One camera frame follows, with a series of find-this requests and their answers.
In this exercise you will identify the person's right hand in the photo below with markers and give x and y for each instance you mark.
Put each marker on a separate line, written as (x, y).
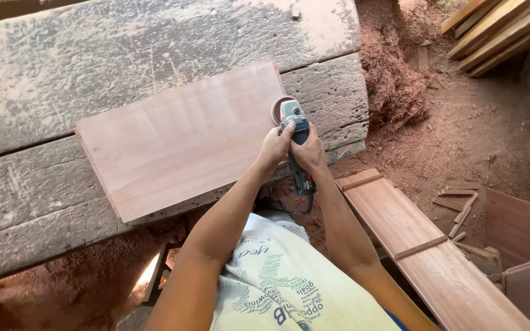
(310, 154)

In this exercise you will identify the person's left hand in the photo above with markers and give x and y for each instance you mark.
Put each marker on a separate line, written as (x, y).
(273, 149)

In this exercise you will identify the person's right fingers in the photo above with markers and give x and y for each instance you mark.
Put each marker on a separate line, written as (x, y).
(301, 143)

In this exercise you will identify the blue grey angle grinder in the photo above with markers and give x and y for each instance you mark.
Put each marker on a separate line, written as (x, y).
(298, 147)

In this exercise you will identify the reddish sanding disc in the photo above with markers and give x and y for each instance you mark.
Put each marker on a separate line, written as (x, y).
(277, 108)

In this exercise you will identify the heap of red wood shavings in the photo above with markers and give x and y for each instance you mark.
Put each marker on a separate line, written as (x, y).
(391, 69)

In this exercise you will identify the reddish wooden board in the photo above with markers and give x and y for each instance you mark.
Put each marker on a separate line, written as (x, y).
(177, 142)

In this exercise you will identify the person's printed white shirt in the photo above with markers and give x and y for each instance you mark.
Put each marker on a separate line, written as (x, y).
(288, 280)

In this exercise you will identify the pile of small wood offcuts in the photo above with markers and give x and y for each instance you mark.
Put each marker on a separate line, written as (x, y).
(458, 207)

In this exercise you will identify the long cleated wooden panel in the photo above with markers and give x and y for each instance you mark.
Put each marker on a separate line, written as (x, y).
(430, 257)

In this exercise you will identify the stack of yellowish wooden planks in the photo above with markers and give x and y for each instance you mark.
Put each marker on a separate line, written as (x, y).
(499, 32)

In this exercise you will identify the large reddish wooden panel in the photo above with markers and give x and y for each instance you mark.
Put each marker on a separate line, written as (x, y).
(520, 227)

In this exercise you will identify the wooden frame under bench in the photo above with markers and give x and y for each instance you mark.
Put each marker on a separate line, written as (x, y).
(157, 276)

